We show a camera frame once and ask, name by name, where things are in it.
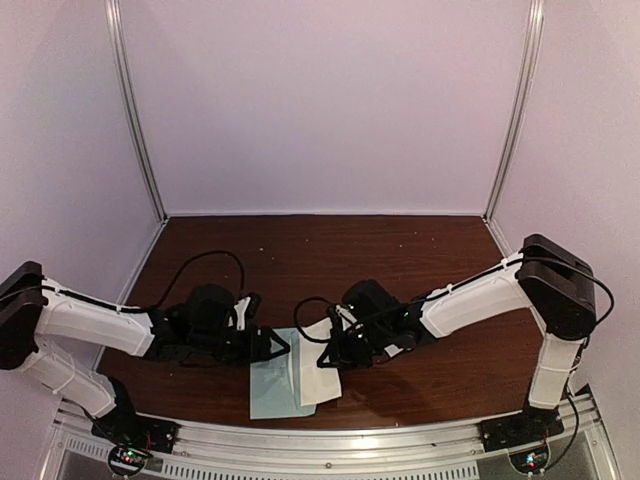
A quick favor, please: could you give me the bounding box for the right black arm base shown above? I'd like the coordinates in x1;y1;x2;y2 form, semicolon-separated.
478;394;565;452

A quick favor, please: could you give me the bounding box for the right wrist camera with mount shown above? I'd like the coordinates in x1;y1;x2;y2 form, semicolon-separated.
327;305;357;332

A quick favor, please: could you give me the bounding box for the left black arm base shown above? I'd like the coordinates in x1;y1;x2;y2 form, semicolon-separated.
87;378;178;454

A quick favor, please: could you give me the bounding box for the right black braided cable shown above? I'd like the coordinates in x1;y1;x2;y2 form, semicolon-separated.
293;296;426;346

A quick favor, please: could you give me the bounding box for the light blue envelope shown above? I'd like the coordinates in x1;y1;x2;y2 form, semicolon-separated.
249;328;316;420

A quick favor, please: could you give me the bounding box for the white paper sheet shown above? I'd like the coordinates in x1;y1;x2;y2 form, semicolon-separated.
294;332;342;407

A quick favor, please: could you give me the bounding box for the right aluminium frame post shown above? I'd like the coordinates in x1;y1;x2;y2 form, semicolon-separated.
483;0;545;224

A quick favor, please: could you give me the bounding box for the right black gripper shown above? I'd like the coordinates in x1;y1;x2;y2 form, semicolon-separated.
317;320;392;371

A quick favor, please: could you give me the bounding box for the front aluminium rail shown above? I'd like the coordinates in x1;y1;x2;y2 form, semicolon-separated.
36;407;620;479

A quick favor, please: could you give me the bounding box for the round circuit board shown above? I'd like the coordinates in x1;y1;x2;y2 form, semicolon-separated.
107;445;153;477
509;447;550;476

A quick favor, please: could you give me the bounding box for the left black braided cable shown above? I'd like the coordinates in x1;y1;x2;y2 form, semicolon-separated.
117;250;246;311

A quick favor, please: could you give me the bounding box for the black braided cable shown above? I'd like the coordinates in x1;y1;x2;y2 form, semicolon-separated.
117;250;246;311
293;296;426;346

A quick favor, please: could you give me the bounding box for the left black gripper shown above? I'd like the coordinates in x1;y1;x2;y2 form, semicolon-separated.
191;326;290;369

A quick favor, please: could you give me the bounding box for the aluminium frame post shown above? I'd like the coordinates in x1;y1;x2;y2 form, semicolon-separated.
104;0;168;223
483;0;545;224

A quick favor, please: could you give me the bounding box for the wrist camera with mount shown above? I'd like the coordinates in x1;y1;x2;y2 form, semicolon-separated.
232;293;262;331
327;305;357;332

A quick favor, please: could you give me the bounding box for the left aluminium frame post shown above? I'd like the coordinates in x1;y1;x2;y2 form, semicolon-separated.
104;0;168;223

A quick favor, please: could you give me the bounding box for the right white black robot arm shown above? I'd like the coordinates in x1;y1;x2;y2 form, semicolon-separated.
316;234;599;442

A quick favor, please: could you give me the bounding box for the right round circuit board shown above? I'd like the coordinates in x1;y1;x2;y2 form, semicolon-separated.
509;447;550;476

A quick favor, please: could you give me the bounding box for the left round circuit board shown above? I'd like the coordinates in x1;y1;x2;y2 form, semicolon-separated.
107;445;153;477

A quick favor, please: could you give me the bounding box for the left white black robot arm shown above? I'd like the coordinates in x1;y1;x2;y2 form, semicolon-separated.
1;261;290;444

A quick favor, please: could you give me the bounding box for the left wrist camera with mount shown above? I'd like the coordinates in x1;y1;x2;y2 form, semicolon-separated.
232;293;262;331

